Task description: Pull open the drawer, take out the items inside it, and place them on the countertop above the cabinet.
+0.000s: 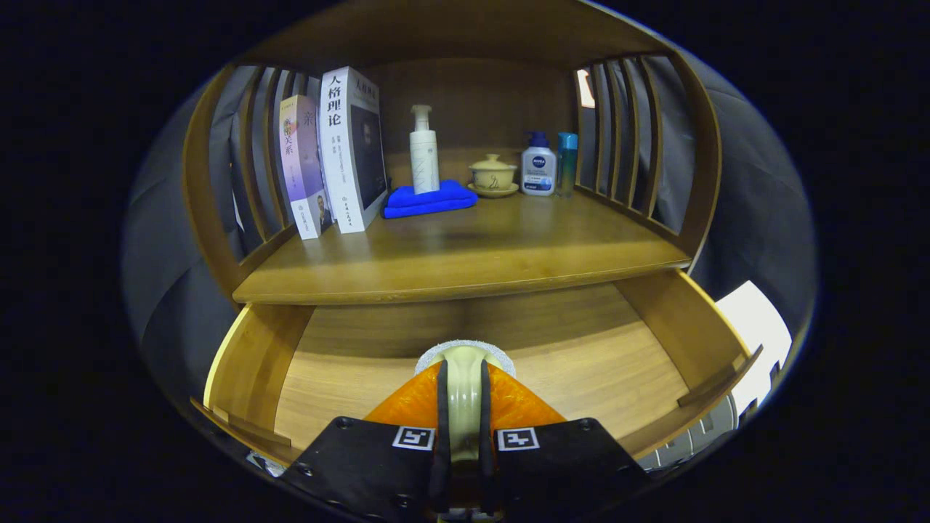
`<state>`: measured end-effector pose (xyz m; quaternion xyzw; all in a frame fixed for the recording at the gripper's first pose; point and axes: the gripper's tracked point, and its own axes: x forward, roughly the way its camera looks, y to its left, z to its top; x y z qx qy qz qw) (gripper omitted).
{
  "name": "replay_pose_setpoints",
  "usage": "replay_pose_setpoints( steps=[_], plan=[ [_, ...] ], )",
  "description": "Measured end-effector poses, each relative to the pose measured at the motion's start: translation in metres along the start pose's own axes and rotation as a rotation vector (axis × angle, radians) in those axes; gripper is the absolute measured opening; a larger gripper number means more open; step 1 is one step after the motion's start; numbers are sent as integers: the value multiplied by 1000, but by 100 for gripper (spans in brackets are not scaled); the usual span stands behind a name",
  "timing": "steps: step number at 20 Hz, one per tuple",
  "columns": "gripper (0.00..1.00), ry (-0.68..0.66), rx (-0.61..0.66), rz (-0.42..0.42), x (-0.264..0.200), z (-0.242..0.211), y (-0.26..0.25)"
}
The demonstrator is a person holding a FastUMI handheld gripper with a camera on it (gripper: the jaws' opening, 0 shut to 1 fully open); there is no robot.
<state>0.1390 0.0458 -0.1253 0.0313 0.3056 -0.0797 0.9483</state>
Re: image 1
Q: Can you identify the white pump bottle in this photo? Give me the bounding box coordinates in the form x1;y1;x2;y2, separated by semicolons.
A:
409;105;441;195

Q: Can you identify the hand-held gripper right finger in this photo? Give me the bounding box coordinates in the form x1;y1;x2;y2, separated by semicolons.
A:
478;360;651;518

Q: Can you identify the wooden countertop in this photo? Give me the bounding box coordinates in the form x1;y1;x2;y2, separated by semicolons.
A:
232;190;691;306

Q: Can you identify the blue folded cloth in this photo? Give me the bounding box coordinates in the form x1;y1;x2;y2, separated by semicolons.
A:
383;179;479;220

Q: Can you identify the brown wooden cabinet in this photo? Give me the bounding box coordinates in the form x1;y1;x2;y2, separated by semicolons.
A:
182;0;724;306

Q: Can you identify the thick white book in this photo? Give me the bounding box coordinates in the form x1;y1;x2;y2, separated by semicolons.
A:
320;66;389;235

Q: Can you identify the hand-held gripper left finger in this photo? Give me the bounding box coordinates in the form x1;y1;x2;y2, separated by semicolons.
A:
280;360;451;520

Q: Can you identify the white bottle with blue cap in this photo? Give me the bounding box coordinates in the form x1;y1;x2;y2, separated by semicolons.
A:
521;131;557;197

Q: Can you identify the brown wooden drawer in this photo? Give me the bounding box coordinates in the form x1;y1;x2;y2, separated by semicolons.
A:
190;269;764;469

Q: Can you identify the white grey appliance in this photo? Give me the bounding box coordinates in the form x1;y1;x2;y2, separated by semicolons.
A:
639;280;794;471

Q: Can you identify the black backdrop cloth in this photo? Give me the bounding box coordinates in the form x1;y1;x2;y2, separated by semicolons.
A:
120;51;818;408

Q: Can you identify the yellow lidded teacup with saucer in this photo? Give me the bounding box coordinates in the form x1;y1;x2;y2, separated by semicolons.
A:
467;153;520;199

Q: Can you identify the teal slim bottle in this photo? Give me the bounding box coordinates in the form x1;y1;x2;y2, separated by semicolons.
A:
557;132;579;198

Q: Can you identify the grey scrub sponge yellow handle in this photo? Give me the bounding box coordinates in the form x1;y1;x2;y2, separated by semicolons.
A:
414;339;518;466

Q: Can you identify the pink purple book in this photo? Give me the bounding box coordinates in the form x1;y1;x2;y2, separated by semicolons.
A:
279;94;335;240

